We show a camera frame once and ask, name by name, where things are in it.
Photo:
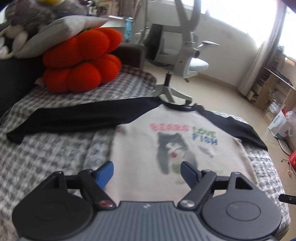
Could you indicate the upper red pumpkin cushion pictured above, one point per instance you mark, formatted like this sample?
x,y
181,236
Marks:
x,y
87,45

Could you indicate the grey curtain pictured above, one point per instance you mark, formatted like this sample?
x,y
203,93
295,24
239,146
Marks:
x,y
266,52

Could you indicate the white office chair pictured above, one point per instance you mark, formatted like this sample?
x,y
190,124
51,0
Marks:
x,y
184,63

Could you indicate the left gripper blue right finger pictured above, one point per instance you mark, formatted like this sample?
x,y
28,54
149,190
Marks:
x,y
190,174

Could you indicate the white plush toy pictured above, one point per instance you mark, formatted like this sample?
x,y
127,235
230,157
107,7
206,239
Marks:
x,y
18,35

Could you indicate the red pumpkin cushion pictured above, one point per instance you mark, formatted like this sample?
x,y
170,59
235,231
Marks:
x,y
87,45
84,76

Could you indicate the dark bed headboard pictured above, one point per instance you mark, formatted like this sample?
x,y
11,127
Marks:
x,y
18,78

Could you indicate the grey checkered bed quilt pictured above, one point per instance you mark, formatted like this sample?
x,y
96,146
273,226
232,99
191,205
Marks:
x,y
24,166

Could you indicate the lower red pumpkin cushion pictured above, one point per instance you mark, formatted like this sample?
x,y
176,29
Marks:
x,y
84,76

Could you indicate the wooden shelf unit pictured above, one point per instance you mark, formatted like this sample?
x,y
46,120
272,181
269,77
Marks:
x,y
274,86

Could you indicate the white desk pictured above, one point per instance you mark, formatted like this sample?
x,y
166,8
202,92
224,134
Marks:
x,y
125,25

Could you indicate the grey flat pillow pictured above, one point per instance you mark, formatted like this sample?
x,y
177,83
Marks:
x,y
57,32

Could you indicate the grey camouflage backpack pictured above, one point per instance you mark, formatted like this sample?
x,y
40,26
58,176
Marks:
x,y
34,13

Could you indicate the red basket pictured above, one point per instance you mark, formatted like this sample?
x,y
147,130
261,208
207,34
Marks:
x,y
292,160

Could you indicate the beige black raglan shirt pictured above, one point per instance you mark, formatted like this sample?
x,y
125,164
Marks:
x,y
151,140

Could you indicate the white cardboard box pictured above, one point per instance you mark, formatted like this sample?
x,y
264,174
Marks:
x,y
281,127

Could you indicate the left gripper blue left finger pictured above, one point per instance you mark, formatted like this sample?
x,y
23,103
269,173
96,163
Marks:
x,y
104,174

